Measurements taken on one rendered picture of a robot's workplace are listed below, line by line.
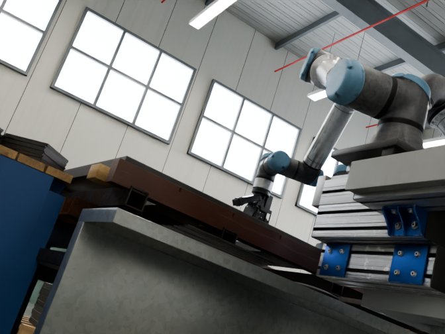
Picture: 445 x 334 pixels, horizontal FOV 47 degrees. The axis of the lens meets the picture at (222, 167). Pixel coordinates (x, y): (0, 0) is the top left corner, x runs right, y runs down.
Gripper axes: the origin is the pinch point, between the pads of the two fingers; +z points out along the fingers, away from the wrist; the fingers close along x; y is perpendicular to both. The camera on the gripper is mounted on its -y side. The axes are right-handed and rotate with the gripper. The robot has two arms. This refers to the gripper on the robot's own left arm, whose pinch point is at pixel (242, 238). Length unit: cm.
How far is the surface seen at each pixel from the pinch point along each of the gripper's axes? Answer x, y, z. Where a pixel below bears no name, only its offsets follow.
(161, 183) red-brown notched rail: -41, -59, 5
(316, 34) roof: 647, 502, -637
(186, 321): -45, -42, 34
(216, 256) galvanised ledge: -61, -49, 20
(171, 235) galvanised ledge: -61, -62, 19
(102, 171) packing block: -33, -71, 7
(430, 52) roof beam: 443, 635, -610
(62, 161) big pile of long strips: -5, -74, 2
